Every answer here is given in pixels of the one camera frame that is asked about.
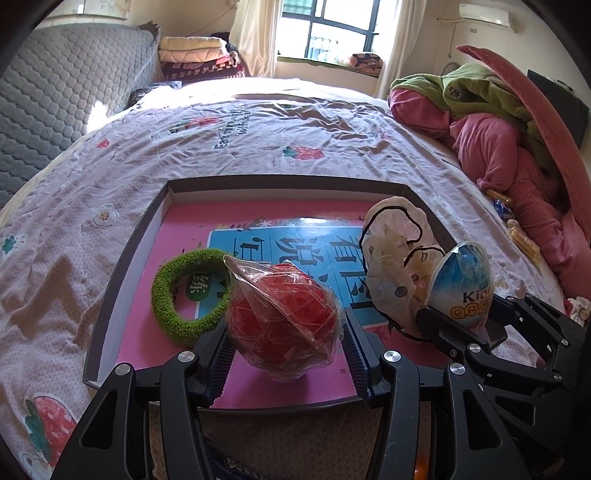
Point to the dark cloth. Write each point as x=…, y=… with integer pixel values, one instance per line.
x=225, y=41

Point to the red white scrunchie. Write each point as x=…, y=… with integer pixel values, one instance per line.
x=579, y=308

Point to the large pink pillow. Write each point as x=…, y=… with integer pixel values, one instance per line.
x=545, y=120

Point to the small blue snack packet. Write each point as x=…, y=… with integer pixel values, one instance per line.
x=504, y=210

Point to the white air conditioner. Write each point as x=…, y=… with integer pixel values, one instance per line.
x=485, y=16

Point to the black framed window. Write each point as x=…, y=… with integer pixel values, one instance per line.
x=337, y=25

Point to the pink folded blanket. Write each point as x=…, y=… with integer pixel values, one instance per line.
x=194, y=55

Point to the grey quilted mattress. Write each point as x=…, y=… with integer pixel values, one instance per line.
x=55, y=92

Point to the maroon patterned folded blanket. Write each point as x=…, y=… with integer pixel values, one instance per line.
x=203, y=70

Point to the blue toy egg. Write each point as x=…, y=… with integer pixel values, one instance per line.
x=461, y=286

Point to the strawberry printed bed sheet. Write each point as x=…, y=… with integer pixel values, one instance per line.
x=184, y=147

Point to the orange tangerine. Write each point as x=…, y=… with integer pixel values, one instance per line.
x=419, y=468

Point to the green fleece blanket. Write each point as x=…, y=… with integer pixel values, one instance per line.
x=485, y=92

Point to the floral folded blanket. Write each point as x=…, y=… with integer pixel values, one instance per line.
x=364, y=62

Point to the brown shallow cardboard box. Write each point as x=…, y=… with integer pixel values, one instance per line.
x=124, y=277

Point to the black television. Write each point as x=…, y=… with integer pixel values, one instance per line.
x=558, y=101

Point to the cream folded blanket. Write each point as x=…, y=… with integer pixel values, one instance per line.
x=189, y=44

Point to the long yellow snack packet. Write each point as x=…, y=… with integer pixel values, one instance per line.
x=524, y=240

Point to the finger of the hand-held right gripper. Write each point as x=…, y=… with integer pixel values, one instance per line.
x=443, y=327
x=545, y=318

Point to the dark blue pillow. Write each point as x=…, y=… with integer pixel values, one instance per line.
x=154, y=91

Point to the red white toy egg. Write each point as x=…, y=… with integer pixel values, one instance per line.
x=281, y=318

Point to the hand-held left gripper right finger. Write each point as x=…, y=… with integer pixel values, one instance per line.
x=355, y=360

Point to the pink crumpled quilt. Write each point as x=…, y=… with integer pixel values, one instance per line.
x=498, y=147

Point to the cream window curtain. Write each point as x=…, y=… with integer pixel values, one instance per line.
x=256, y=37
x=397, y=46

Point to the white ruffled hair scrunchie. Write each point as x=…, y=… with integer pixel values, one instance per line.
x=392, y=263

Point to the small yellow snack packet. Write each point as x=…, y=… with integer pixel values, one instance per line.
x=498, y=196

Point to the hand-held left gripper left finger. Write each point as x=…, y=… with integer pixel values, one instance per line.
x=221, y=369

